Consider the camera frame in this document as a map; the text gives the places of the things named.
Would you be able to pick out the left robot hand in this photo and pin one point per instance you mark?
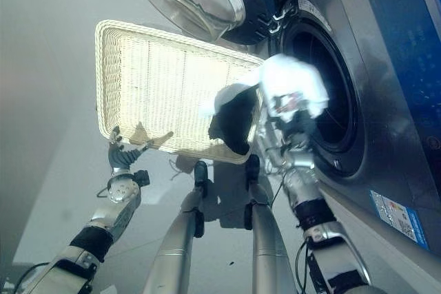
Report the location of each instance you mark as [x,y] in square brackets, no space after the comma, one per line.
[121,157]

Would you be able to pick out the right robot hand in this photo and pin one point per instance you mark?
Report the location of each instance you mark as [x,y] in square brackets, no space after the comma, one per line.
[286,103]

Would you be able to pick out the white garment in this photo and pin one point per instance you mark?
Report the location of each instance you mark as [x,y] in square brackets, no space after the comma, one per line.
[293,73]

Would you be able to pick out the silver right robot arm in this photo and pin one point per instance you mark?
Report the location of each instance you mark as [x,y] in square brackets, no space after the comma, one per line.
[306,187]

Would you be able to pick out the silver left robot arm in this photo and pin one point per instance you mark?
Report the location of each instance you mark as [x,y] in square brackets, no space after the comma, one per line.
[113,211]

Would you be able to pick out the silver front-load washing machine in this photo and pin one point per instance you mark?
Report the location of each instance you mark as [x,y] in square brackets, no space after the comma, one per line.
[379,101]

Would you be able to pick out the black garment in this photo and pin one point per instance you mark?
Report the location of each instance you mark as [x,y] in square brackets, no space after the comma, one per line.
[234,125]

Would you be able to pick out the white wicker laundry basket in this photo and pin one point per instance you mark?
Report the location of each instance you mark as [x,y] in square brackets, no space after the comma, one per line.
[155,84]

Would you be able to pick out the white warning label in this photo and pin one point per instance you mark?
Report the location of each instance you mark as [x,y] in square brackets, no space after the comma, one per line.
[315,11]

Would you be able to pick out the silver right robot leg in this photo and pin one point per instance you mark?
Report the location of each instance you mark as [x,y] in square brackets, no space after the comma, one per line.
[263,239]

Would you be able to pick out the blue energy label sticker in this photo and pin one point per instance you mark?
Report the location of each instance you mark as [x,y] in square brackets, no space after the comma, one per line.
[399,218]

